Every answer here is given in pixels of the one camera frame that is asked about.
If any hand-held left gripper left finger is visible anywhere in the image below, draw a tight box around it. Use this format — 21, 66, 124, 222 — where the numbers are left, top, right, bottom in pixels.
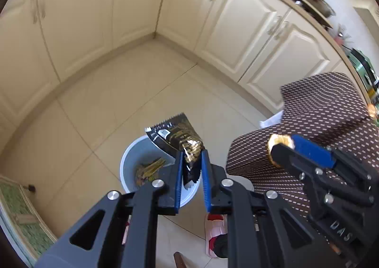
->
35, 149, 185, 268

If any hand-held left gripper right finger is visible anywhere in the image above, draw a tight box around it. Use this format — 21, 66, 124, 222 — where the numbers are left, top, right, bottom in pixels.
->
201, 149, 353, 268

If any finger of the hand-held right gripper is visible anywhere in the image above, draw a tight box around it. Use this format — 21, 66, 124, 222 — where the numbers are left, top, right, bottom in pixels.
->
292, 134, 337, 168
271, 143, 315, 179

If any yellow round food piece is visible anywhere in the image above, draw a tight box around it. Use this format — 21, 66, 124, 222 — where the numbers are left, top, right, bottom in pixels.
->
267, 134, 295, 166

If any yellow snack wrapper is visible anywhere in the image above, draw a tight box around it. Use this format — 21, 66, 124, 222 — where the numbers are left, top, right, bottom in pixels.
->
135, 158, 167, 185

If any black snack packet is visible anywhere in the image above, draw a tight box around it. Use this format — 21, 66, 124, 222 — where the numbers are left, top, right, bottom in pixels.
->
145, 113, 205, 190

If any blue plastic bucket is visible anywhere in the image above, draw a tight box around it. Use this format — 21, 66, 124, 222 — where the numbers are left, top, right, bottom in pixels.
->
119, 134, 205, 208

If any white cloth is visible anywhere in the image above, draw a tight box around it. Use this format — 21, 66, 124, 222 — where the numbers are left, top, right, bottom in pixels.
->
259, 110, 285, 129

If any red white slipper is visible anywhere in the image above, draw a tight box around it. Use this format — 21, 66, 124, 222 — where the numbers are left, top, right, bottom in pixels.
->
204, 213, 230, 258

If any table with brown dotted tablecloth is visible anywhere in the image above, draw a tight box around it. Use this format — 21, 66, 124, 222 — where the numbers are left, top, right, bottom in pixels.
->
226, 72, 379, 227

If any brown wooden leg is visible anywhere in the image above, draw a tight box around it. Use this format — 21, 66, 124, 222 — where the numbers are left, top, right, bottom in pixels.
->
173, 252, 187, 268

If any green electric cooker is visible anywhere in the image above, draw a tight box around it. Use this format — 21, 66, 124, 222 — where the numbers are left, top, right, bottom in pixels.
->
346, 49, 379, 99

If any pink utensil holder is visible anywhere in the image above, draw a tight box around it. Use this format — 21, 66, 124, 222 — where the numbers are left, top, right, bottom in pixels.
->
333, 23, 353, 49

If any green door mat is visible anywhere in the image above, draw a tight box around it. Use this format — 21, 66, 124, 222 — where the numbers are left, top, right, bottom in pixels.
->
0, 176, 57, 259

